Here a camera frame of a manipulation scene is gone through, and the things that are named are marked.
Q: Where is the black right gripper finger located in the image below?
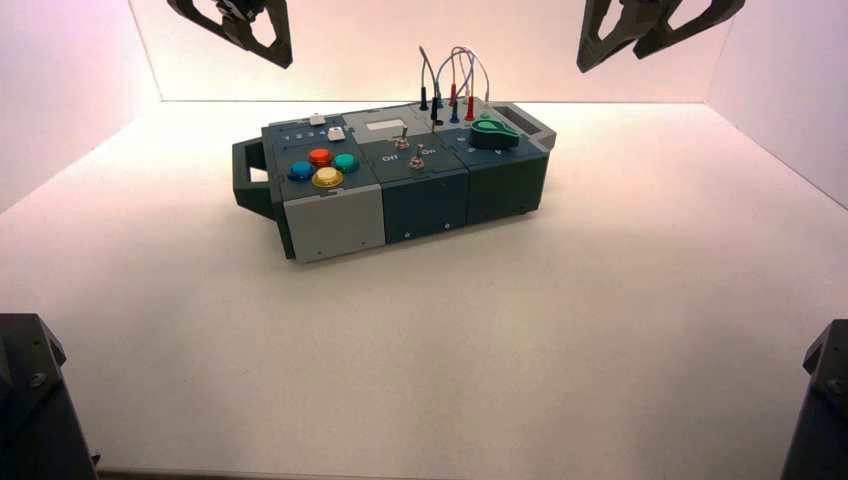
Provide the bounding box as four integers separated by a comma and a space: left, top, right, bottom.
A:
576, 0, 664, 74
632, 0, 747, 61

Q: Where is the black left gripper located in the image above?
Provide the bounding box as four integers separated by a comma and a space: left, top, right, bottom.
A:
166, 0, 294, 70

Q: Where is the yellow round push button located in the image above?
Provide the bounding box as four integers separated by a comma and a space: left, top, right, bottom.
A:
311, 166, 345, 191

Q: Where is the green rotary knob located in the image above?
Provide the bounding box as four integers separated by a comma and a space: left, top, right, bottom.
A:
469, 119, 522, 152

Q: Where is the dark teal grey control box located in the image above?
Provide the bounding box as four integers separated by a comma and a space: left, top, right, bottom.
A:
231, 99, 558, 264

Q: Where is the white jumper wire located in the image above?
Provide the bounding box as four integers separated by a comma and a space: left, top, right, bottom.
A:
435, 46, 492, 105

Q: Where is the dark grey jumper wire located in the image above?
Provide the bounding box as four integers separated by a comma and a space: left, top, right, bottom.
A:
418, 44, 439, 101

